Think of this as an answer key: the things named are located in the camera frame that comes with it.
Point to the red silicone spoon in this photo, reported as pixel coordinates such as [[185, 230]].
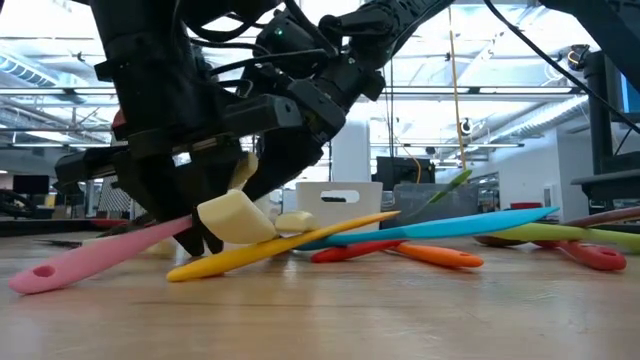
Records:
[[590, 256]]

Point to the grey translucent plastic bin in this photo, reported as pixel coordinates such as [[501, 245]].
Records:
[[415, 210]]

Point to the black computer monitor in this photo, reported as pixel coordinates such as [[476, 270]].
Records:
[[631, 95]]

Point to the orange silicone spatula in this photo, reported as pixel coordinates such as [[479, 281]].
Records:
[[440, 256]]

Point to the green silicone spatula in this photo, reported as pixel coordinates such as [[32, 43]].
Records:
[[452, 185]]

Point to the green silicone spoon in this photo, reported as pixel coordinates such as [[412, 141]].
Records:
[[550, 232]]

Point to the black background monitor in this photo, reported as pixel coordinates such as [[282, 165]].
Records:
[[31, 185]]

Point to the white plastic bin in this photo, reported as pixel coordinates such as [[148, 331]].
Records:
[[360, 215]]

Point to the red silicone spatula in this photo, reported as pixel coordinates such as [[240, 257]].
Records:
[[350, 251]]

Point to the black equipment box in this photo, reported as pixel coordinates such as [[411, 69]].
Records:
[[400, 172]]

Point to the brown wooden spoon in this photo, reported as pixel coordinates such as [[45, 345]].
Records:
[[610, 216]]

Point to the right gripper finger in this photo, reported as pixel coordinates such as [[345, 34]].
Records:
[[285, 160]]

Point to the blue silicone spatula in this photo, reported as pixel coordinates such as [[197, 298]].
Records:
[[450, 227]]

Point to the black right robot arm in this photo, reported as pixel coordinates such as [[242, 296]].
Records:
[[380, 20]]

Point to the grey computer cart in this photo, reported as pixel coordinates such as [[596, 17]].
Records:
[[600, 125]]

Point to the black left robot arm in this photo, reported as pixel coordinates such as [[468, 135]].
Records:
[[150, 60]]

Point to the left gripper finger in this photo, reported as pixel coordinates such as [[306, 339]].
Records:
[[150, 190], [205, 175]]

